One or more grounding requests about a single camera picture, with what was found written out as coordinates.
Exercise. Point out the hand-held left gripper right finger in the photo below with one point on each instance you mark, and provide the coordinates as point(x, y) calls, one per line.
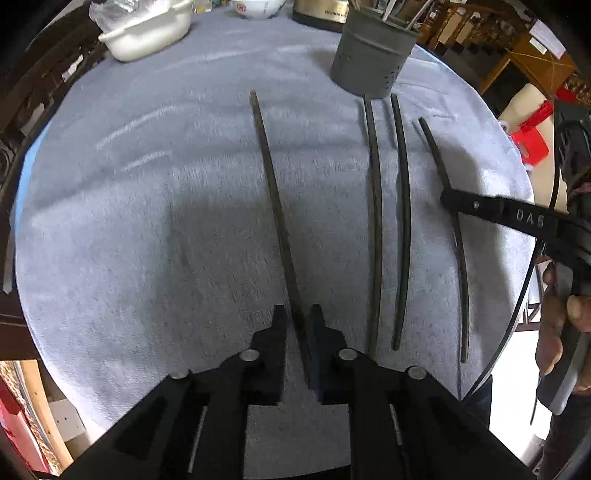
point(316, 360)

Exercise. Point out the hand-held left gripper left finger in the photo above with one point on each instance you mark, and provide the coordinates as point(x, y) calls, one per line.
point(258, 369)

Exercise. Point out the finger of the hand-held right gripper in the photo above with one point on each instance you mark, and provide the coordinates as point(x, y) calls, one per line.
point(508, 212)

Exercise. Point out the grey perforated utensil holder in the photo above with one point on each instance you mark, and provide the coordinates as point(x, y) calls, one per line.
point(369, 55)

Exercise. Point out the person's right hand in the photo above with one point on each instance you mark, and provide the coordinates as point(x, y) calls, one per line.
point(551, 332)

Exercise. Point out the red plastic child chair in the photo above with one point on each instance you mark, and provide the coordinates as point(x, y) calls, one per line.
point(533, 145)

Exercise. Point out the red tassel ornament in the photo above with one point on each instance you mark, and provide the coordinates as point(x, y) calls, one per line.
point(538, 113)

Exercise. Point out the cream chair back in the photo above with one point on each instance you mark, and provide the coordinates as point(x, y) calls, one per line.
point(521, 104)

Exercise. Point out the wooden pillar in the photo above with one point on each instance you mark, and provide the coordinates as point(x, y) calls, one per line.
point(521, 64)

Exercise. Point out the grey tablecloth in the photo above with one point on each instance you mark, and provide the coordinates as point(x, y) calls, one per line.
point(161, 207)

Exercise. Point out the wooden stair railing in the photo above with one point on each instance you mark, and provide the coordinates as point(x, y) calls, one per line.
point(466, 27)

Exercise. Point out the gold electric kettle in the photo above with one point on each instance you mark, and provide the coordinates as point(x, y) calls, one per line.
point(318, 11)

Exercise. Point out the white bowl red emblem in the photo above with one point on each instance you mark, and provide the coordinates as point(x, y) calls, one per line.
point(258, 9)

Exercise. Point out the white plastic basin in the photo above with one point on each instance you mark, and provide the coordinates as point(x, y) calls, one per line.
point(147, 37)

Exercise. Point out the clear plastic bag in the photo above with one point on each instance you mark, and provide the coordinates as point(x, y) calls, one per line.
point(120, 14)

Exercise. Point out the pink wall calendar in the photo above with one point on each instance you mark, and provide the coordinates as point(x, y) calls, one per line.
point(547, 39)

